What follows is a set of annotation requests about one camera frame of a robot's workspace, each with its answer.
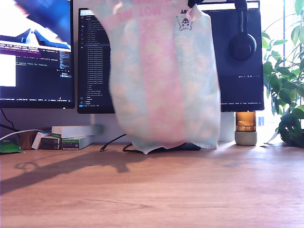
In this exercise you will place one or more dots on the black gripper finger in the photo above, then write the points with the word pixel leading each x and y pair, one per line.
pixel 192 2

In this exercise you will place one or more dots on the pastel checked tea towel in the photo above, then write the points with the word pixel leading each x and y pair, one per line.
pixel 161 83

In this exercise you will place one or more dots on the black headphones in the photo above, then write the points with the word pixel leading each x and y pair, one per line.
pixel 242 47

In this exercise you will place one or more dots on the black Huawei monitor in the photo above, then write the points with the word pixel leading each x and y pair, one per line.
pixel 240 90

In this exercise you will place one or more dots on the small white blue-barred device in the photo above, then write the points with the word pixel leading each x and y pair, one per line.
pixel 261 121

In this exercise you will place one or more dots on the black monitor stand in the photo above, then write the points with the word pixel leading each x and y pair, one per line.
pixel 187 146

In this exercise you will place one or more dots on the amber bottle in green cup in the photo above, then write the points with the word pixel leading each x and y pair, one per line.
pixel 245 140

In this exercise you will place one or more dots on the green leafy houseplant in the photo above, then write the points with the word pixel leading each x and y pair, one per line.
pixel 288 128

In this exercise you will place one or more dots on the black monitor with purple terminal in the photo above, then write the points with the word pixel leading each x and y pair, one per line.
pixel 35 83

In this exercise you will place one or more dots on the long white box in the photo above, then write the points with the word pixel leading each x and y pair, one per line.
pixel 71 131

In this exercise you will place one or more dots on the green and white box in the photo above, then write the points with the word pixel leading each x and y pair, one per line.
pixel 71 143

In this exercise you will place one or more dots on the small dark grey box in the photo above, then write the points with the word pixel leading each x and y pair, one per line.
pixel 50 146
pixel 50 140

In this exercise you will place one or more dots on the white box with teal edge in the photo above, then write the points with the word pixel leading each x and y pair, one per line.
pixel 35 143

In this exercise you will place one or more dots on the brown cardboard box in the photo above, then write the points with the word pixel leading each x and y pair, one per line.
pixel 26 142

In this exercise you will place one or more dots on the green pouch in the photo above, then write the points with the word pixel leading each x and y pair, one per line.
pixel 9 147

